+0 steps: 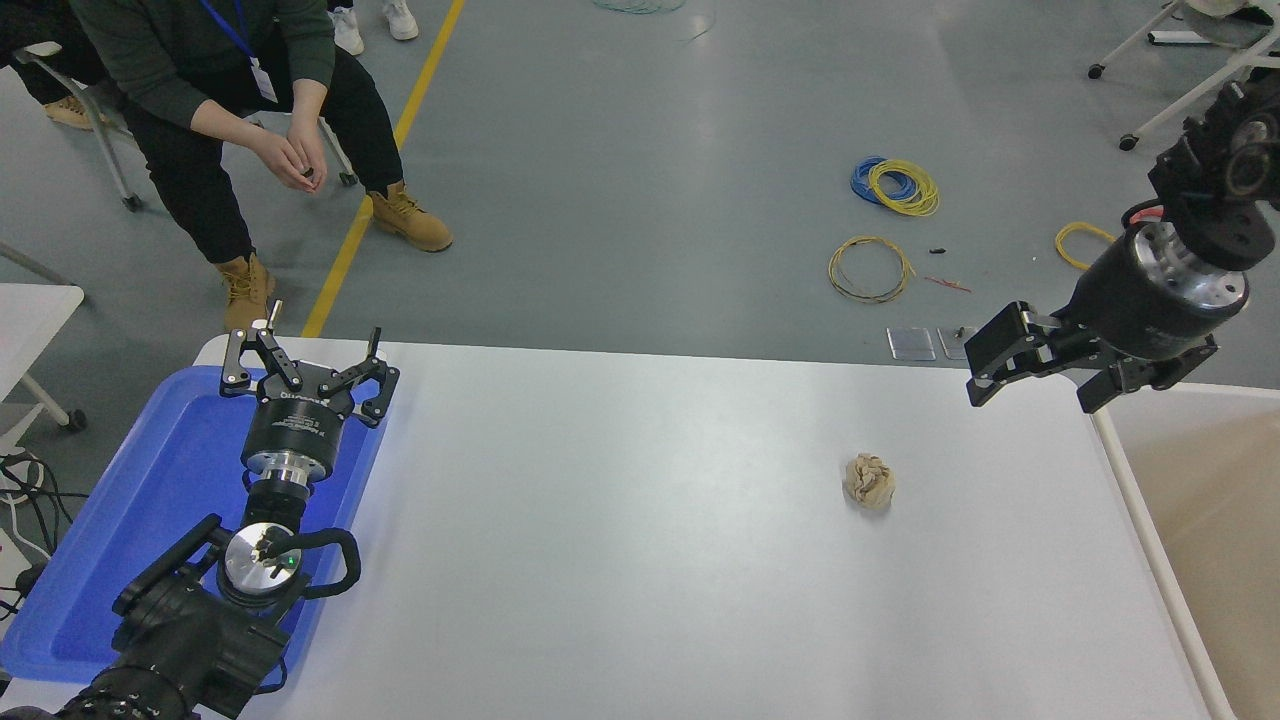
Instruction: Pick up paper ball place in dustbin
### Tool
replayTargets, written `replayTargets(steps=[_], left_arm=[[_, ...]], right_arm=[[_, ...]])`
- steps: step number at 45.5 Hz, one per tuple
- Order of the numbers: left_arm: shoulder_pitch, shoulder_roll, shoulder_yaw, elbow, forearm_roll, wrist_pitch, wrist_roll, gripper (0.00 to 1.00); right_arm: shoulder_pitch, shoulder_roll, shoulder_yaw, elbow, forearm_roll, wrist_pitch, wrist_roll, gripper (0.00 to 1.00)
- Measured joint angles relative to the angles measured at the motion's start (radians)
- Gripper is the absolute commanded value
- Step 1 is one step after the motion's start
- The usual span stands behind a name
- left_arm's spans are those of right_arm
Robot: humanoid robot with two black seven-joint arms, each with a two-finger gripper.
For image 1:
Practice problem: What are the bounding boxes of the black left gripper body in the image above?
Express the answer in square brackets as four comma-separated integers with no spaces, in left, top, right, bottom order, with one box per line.
[242,362,359,473]

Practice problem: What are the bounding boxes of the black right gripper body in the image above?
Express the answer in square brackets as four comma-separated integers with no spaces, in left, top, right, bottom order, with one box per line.
[1062,230,1249,363]

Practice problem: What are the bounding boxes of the tan paper ball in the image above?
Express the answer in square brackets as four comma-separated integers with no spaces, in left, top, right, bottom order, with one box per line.
[842,452,896,512]

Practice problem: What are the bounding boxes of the person's right hand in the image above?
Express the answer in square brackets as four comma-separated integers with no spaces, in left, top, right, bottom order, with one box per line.
[250,128,317,194]

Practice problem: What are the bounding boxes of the person's left hand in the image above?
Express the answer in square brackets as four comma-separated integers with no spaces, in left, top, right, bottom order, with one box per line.
[288,114,330,190]

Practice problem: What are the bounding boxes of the large pale bin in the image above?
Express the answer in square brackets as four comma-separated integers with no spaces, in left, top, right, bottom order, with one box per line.
[1090,382,1280,720]

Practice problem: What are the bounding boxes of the blue plastic tray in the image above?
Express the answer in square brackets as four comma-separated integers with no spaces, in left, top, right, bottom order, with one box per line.
[0,365,389,686]

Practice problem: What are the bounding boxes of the white side table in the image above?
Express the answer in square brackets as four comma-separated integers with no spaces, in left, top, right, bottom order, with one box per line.
[0,283,89,433]

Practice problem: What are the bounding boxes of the grey metal leg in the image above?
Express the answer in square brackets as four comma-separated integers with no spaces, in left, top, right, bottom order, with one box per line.
[0,243,76,289]

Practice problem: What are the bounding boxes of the grey wheeled chair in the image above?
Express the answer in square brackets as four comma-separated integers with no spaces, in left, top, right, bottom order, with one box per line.
[10,40,359,213]

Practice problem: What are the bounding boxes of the white power strip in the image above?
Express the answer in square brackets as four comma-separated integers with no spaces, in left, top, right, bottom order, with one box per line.
[0,528,37,593]

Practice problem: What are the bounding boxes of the person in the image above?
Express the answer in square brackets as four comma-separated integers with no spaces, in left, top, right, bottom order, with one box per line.
[328,0,421,57]
[68,0,453,333]
[0,0,106,132]

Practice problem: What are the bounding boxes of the small yellow cable coil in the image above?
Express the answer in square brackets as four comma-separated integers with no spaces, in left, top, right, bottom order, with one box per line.
[1055,221,1117,272]

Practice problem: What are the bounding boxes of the bright yellow cable coil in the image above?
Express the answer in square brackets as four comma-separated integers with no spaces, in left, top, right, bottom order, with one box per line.
[868,160,941,218]

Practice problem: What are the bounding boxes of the yellow and dark cable coil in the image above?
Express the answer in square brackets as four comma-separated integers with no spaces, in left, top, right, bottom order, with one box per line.
[828,236,916,305]

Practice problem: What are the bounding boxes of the white wheeled furniture frame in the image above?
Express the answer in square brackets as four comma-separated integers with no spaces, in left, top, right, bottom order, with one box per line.
[1088,0,1280,152]

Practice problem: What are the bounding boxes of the blue cable coil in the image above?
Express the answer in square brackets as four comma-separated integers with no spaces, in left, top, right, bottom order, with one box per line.
[850,156,916,207]

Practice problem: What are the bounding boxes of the black floor cables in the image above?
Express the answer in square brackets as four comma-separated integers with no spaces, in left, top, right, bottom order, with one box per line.
[0,452,76,626]

